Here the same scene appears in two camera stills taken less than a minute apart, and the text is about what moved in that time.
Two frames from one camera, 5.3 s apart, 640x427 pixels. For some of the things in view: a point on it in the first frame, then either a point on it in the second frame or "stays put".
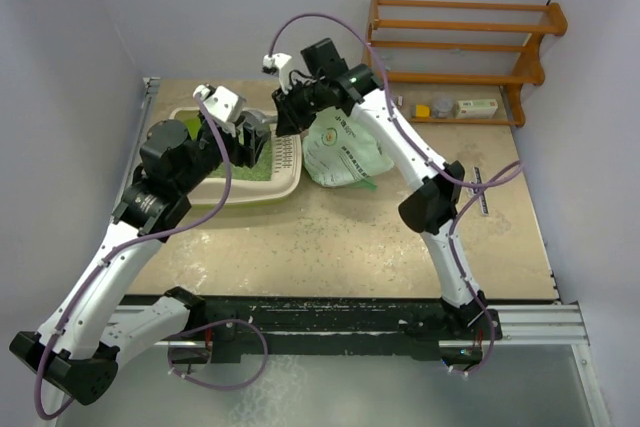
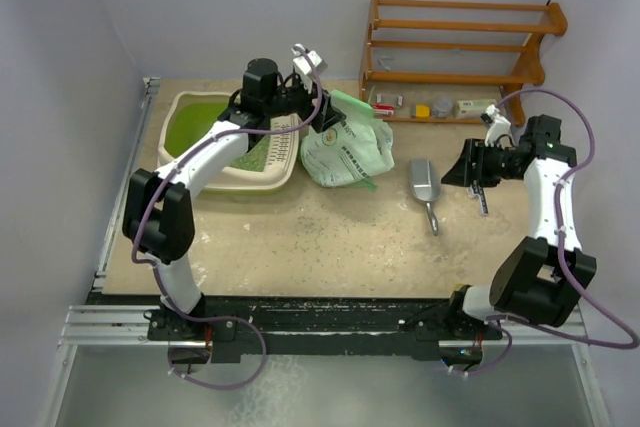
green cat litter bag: x=339 y=150 stays put
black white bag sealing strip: x=473 y=192 stays put
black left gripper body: x=236 y=152 to x=316 y=124
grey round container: x=442 y=106 stays put
